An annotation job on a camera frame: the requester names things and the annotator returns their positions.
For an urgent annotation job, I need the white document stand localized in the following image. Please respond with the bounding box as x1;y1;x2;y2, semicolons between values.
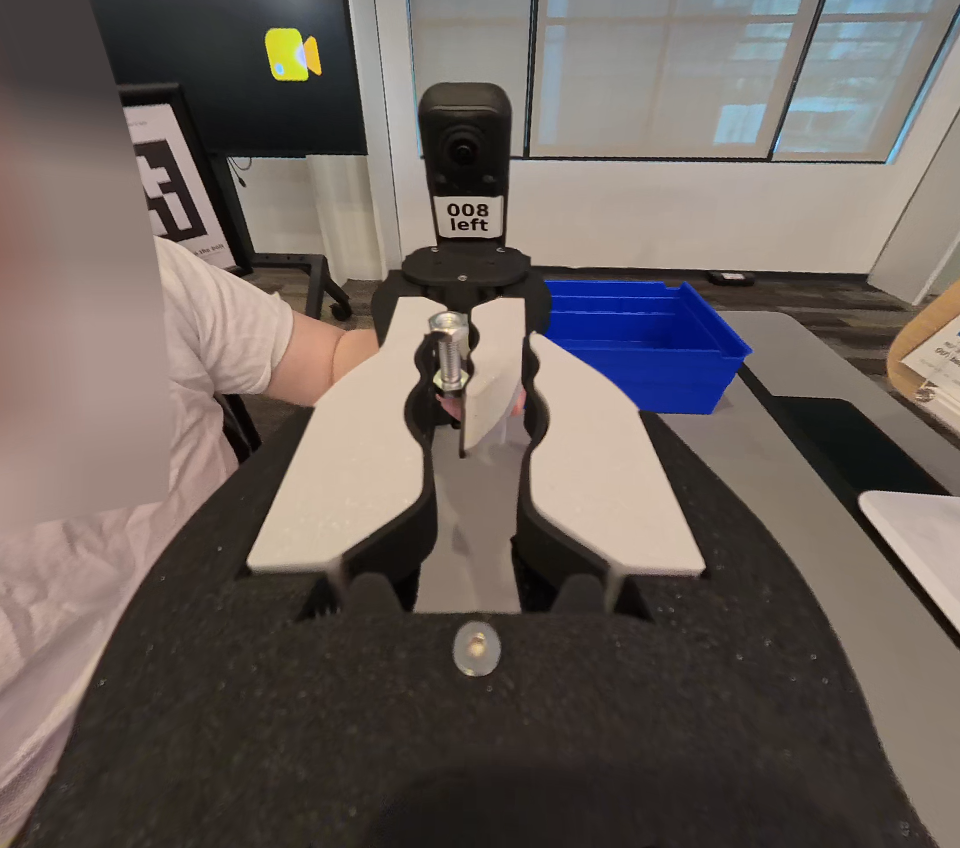
858;490;960;632

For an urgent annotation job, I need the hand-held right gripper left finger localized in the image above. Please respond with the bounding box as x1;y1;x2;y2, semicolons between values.
246;331;438;609

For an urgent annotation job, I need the printed instruction sheet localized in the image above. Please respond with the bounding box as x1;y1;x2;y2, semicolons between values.
900;331;960;407

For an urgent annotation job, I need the white sign board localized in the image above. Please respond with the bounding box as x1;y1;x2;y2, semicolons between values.
120;83;255;275

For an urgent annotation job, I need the glass window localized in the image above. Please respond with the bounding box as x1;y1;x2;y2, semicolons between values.
401;0;960;165

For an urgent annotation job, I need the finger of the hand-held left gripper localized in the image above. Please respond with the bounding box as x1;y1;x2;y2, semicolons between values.
381;295;440;350
457;295;528;459

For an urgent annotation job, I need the blue plastic bin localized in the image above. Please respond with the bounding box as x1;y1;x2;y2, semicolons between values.
543;280;753;414

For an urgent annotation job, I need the black monitor stand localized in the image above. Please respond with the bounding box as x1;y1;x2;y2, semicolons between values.
210;151;354;323

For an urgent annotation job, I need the silver hex bolt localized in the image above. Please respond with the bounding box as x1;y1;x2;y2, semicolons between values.
426;310;471;384

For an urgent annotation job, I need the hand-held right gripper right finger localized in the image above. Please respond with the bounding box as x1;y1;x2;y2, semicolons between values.
516;331;708;613

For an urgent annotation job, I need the person's left forearm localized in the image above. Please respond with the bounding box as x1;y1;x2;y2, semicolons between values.
266;312;380;407

